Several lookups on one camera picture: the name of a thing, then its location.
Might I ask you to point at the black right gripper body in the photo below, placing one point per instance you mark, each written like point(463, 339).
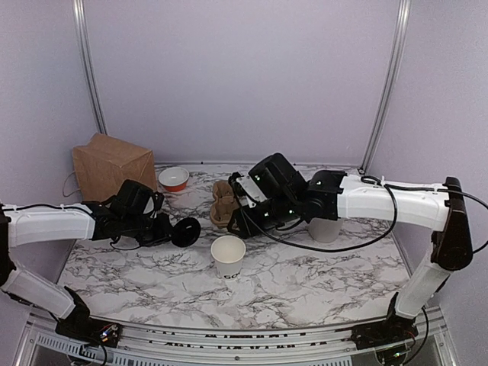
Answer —
point(281, 210)

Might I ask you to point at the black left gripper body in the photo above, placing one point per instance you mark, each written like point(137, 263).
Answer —
point(150, 235)

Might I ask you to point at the black plastic cup lid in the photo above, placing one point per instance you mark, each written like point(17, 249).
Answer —
point(185, 232)

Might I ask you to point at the white paper coffee cup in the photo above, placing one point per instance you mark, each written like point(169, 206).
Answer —
point(228, 253)

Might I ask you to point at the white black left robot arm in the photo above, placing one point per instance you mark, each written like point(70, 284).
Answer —
point(132, 212)

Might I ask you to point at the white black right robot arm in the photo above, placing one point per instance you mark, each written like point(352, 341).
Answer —
point(334, 195)

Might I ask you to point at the brown paper takeout bag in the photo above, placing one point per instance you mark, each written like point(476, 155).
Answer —
point(102, 166)

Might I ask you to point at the brown cardboard cup carrier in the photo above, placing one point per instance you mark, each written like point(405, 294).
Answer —
point(224, 203)

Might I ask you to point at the orange white bowl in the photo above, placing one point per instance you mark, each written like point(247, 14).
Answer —
point(174, 179)

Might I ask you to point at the white utensil holder cup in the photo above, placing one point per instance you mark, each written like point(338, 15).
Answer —
point(324, 231)

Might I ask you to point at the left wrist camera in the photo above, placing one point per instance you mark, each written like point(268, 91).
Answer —
point(154, 204)

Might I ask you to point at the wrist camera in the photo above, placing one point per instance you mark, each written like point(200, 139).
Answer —
point(154, 204)
point(247, 191)

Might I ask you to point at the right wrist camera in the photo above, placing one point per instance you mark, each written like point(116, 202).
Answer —
point(247, 191)

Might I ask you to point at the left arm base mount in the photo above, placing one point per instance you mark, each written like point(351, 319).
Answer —
point(80, 325)

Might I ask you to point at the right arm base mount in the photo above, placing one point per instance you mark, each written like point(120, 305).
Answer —
point(394, 328)

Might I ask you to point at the left aluminium corner post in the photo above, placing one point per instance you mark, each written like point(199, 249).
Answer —
point(87, 64)

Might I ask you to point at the aluminium corner post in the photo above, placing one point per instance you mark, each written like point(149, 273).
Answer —
point(394, 64)
point(87, 64)

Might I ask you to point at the right aluminium corner post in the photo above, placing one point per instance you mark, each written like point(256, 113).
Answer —
point(394, 64)

